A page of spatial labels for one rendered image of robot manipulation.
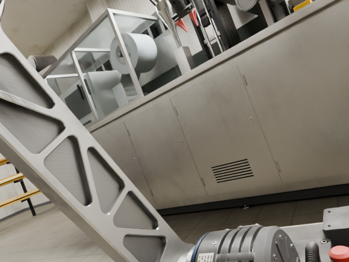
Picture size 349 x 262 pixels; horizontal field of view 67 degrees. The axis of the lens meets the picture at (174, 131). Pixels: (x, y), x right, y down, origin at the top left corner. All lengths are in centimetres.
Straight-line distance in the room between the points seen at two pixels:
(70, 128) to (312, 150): 120
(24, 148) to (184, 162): 146
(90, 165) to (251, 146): 118
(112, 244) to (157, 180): 158
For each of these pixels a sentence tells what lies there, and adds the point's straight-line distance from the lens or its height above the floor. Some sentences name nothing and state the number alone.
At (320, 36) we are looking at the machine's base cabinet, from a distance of 136.
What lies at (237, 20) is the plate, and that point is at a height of 119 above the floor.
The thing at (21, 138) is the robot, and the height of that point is 66.
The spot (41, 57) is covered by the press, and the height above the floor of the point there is 270.
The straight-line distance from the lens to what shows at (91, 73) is 233.
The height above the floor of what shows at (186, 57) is 108.
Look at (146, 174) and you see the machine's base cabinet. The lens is 202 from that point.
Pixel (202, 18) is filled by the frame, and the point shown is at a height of 119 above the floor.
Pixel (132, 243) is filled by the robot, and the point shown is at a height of 46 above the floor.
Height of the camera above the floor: 60
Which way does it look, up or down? level
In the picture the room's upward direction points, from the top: 21 degrees counter-clockwise
